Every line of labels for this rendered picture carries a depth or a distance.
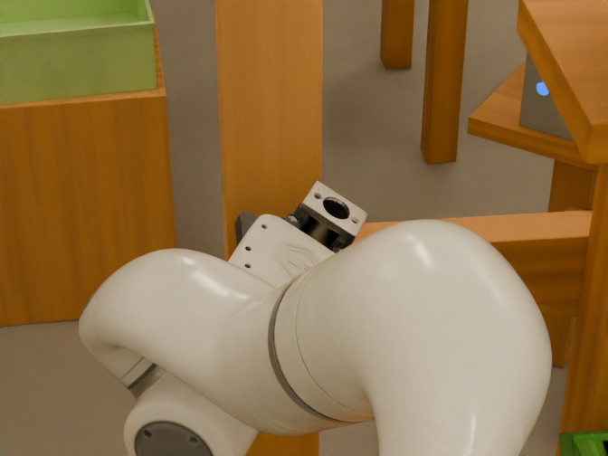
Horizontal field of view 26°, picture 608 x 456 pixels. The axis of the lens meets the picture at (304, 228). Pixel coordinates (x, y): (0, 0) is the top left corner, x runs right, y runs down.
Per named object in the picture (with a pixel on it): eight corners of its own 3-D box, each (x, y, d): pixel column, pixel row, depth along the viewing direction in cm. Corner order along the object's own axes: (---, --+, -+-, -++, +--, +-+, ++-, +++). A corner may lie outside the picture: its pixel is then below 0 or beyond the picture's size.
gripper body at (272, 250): (330, 338, 101) (373, 264, 110) (218, 265, 101) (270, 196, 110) (288, 398, 105) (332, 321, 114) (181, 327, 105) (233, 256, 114)
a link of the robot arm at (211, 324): (142, 257, 69) (46, 343, 97) (364, 457, 71) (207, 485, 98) (246, 140, 73) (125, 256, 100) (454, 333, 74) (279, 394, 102)
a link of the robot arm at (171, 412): (166, 333, 103) (252, 411, 104) (87, 437, 92) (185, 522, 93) (226, 275, 98) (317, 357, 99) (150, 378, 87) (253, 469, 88)
